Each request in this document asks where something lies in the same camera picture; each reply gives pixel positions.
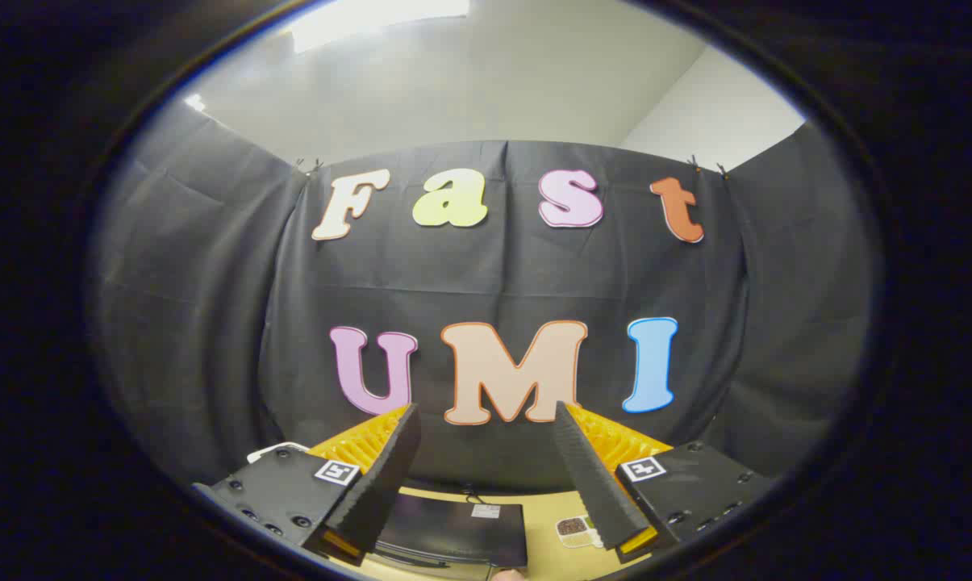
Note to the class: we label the white pop-up toaster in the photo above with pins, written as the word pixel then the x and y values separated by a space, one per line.
pixel 272 449

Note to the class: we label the black backdrop cloth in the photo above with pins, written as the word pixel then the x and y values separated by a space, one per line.
pixel 486 274

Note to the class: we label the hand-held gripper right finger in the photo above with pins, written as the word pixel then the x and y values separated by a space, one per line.
pixel 594 484

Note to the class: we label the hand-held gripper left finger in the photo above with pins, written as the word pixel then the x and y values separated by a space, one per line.
pixel 381 484

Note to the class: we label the black toaster oven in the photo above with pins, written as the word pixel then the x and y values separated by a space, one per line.
pixel 453 528

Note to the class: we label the white divided seasoning dish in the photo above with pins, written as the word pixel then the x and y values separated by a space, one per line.
pixel 573 528

